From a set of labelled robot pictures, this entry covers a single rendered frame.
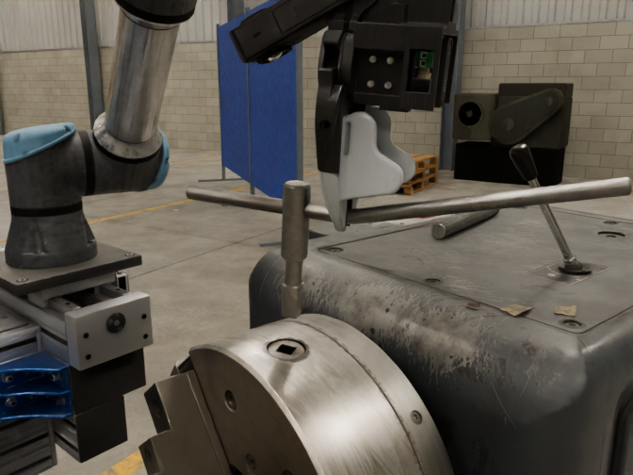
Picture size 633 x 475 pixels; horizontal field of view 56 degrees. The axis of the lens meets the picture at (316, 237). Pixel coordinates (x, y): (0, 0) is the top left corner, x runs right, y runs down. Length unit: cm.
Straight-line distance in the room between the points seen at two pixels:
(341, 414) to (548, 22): 1032
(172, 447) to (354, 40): 37
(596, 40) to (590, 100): 91
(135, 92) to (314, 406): 64
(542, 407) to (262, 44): 35
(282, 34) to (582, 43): 1017
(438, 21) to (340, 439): 31
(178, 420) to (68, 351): 48
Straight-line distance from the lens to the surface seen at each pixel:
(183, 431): 57
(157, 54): 93
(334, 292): 66
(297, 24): 44
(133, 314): 103
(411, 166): 46
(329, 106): 40
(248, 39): 45
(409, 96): 40
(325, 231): 85
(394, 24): 42
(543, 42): 1068
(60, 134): 108
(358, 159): 42
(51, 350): 109
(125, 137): 105
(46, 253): 109
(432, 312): 58
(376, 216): 45
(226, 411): 55
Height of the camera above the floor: 146
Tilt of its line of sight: 14 degrees down
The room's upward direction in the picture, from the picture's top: straight up
